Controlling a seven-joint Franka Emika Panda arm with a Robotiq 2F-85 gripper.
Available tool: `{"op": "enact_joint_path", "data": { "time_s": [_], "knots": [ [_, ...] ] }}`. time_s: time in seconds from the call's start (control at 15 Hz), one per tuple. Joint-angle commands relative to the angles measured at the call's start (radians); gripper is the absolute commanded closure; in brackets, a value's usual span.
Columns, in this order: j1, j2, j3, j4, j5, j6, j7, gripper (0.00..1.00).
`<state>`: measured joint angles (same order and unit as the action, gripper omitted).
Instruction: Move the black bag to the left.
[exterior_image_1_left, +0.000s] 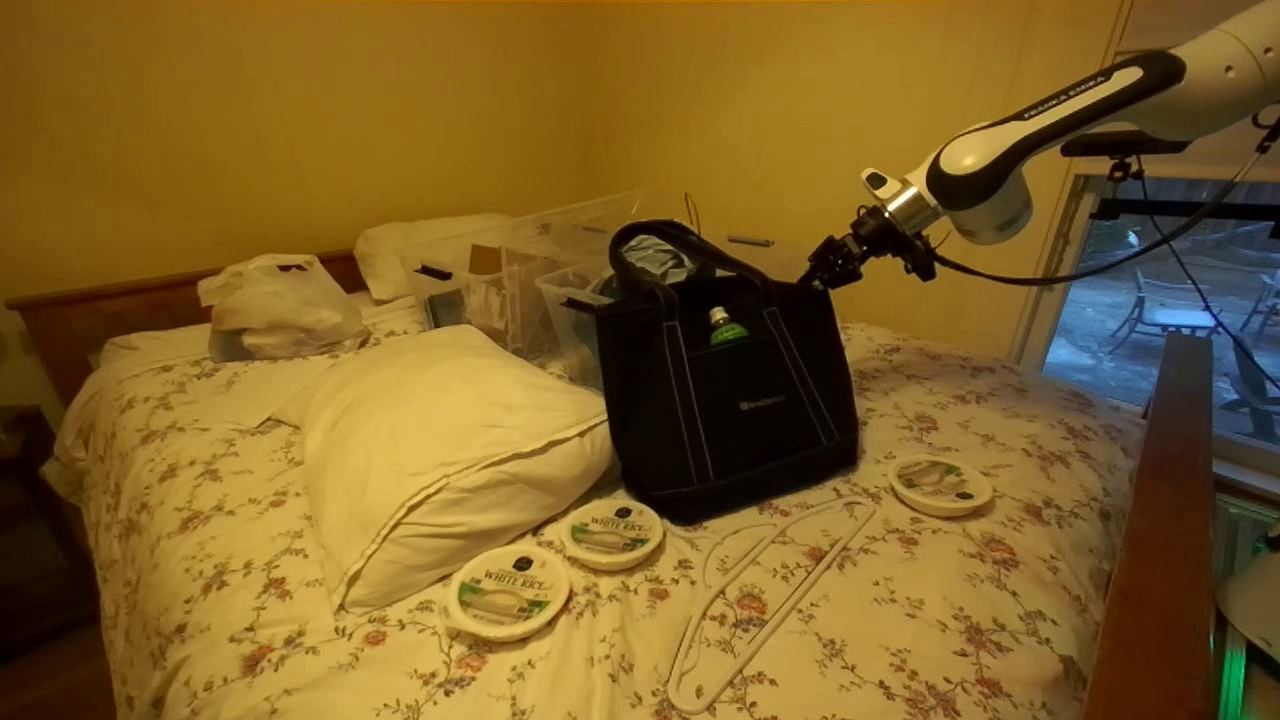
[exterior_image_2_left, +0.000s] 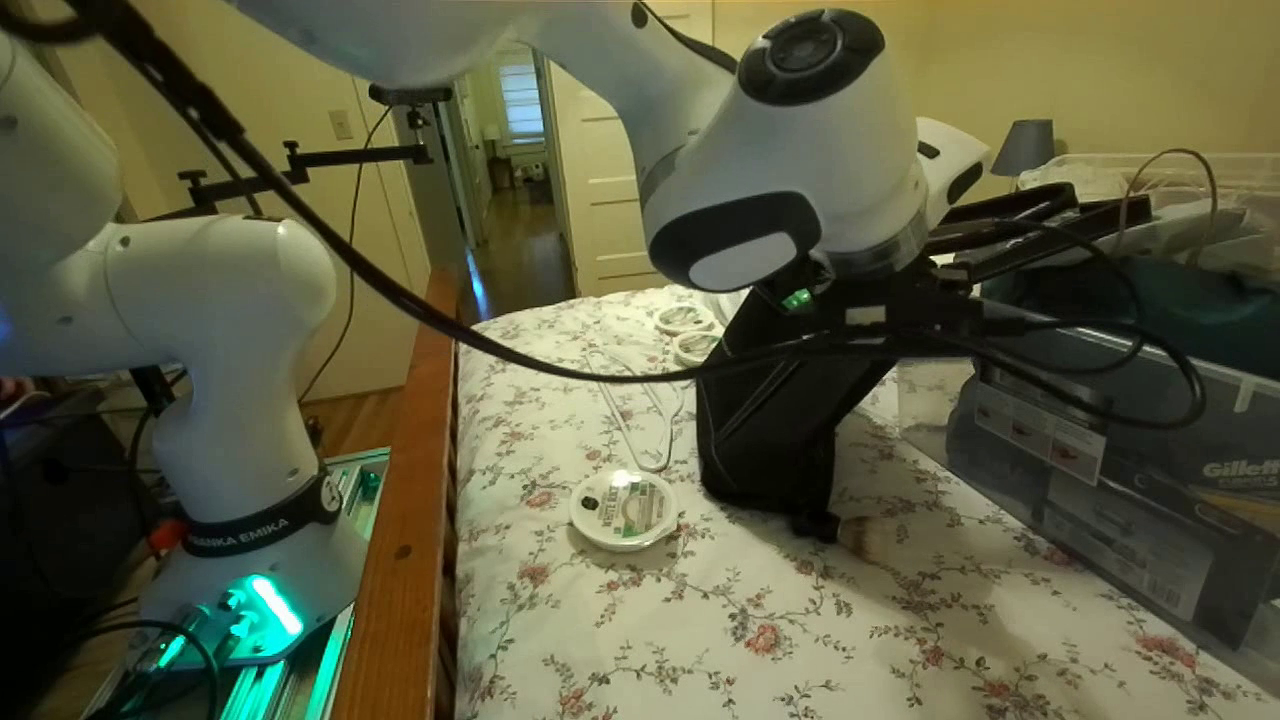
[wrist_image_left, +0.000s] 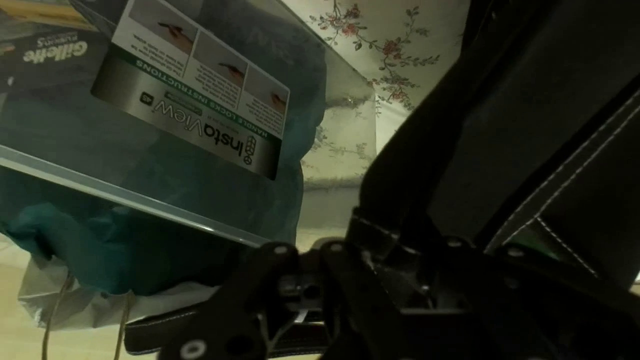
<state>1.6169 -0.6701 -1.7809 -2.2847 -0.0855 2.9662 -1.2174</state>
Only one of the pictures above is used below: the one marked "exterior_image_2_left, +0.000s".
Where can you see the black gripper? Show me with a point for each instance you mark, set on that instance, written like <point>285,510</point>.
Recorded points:
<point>852,313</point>

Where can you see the black tote bag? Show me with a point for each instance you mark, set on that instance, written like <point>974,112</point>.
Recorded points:
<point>772,424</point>

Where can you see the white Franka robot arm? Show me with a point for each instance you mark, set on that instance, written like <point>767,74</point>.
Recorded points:
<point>225,304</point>

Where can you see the round white container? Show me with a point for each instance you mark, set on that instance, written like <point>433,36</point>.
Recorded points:
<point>676,318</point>
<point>688,348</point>
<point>622,522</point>

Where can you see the grey table lamp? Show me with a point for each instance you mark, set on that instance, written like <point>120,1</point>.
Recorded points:
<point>1025,147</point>

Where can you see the white clothes hanger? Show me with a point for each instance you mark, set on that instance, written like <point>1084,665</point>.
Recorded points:
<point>661,464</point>

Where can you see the floral bedspread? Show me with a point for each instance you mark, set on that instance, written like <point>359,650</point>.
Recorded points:
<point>801,626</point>

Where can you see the clear bin with teal cloth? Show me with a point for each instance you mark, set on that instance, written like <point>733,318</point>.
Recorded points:
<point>1134,504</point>

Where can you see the teal cloth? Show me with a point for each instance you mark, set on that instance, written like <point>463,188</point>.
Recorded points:
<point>1201,313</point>

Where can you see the grey Gillette package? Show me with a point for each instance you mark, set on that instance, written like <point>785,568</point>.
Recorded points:
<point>1232,472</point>

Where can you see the grey metal stand pole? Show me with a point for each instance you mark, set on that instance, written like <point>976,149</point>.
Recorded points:
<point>441,200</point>

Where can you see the wooden footboard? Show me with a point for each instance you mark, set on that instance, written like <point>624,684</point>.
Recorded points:
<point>402,563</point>

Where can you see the green lit robot table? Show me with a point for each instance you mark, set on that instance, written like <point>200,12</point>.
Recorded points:
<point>304,665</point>

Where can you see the black equipment box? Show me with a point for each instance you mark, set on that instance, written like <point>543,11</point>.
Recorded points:
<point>54,535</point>

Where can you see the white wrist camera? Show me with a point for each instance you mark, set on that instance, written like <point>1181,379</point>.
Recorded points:
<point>953,163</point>

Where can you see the black stereo camera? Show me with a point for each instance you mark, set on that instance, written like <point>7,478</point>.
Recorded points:
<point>407,93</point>

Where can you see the white light switch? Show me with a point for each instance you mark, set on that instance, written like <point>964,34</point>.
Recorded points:
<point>342,124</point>

